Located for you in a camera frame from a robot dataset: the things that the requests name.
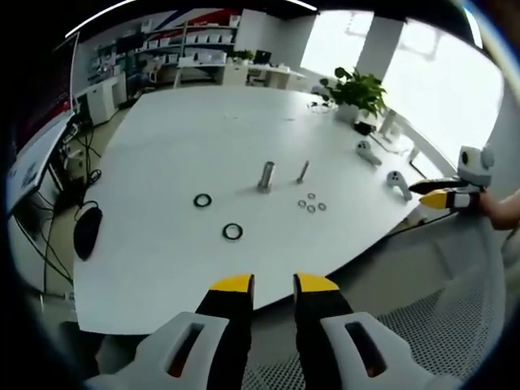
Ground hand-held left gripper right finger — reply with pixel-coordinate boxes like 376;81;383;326
292;271;464;390

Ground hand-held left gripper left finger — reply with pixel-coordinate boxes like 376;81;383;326
84;272;256;390

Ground thick metal threaded stud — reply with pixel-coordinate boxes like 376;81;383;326
255;161;278;194

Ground white handheld controller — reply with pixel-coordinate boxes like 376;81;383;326
355;139;384;167
385;170;414;202

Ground white mesh chair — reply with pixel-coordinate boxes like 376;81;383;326
243;209;511;390

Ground white plant pot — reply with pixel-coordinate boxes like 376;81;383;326
334;102;361;124

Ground green potted plant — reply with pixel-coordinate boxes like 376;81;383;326
319;66;389;119

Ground black computer mouse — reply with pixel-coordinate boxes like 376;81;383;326
73;201;105;262

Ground white office desk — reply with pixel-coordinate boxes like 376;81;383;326
174;60;309;89

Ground small green plant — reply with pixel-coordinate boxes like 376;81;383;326
232;48;256;65

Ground white printed panel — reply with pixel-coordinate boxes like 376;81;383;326
5;116;75;215

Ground white cabinet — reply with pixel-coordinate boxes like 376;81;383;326
74;75;123;126

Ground shelf with white boxes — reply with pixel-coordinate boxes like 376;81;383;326
93;15;241;85

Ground thin black cable loop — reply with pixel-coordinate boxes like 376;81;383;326
305;100;335;115

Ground bundle of black cables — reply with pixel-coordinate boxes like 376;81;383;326
38;121;105;288

